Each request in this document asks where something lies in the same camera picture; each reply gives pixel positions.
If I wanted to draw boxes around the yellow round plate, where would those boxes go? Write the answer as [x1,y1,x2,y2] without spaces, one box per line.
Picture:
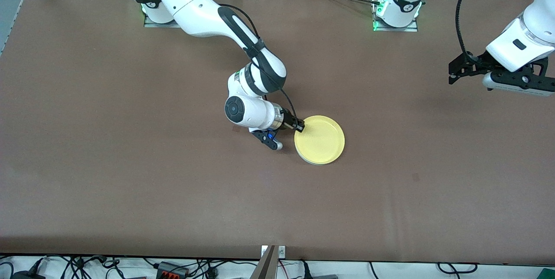
[294,115,346,164]

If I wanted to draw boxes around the grey metal pole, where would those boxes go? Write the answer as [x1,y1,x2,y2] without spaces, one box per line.
[251,246,277,279]

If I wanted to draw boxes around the pale green round plate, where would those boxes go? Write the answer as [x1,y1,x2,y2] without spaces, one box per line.
[296,150,336,166]

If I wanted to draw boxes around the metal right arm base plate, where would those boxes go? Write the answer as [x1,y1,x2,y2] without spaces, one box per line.
[144,10,183,28]

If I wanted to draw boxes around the tangled black floor cables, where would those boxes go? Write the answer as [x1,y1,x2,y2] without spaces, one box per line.
[43,255,146,279]

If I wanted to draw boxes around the black looped floor cable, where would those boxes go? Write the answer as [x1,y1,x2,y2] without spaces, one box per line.
[437,263,478,275]

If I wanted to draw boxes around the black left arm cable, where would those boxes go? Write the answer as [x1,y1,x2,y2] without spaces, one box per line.
[455,0,488,60]

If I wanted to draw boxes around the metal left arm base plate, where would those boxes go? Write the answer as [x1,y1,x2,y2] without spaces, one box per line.
[373,18,419,33]

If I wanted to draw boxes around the black power strip red switches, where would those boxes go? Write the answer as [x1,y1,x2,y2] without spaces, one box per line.
[156,262,189,279]

